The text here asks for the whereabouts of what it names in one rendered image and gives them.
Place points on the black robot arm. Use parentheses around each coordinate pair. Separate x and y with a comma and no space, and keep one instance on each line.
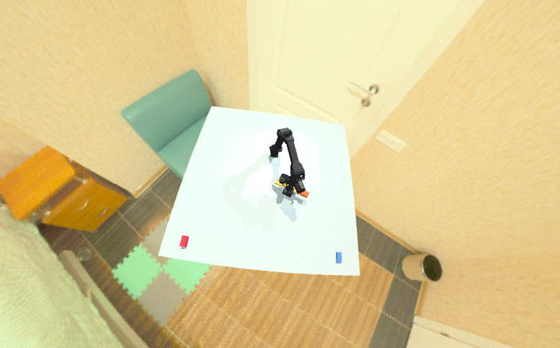
(296,168)

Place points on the small red block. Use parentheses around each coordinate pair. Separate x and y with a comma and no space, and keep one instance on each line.
(184,241)

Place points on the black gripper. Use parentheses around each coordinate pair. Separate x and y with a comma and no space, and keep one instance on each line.
(288,190)

